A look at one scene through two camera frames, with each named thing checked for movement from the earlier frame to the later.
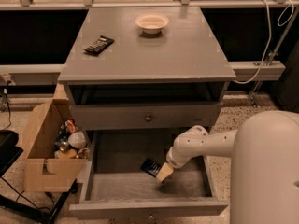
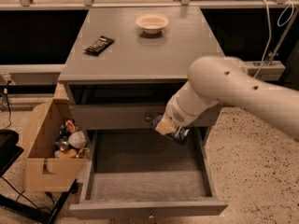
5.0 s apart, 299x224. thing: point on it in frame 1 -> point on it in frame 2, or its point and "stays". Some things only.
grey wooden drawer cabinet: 149,76 stays
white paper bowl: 151,23 stays
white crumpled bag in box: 78,140 stays
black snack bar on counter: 99,46 stays
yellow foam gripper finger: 164,172 -> 165,126
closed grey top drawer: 146,117 stays
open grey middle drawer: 115,187 stays
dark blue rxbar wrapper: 150,166 -> 180,133
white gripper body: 172,161 -> 173,114
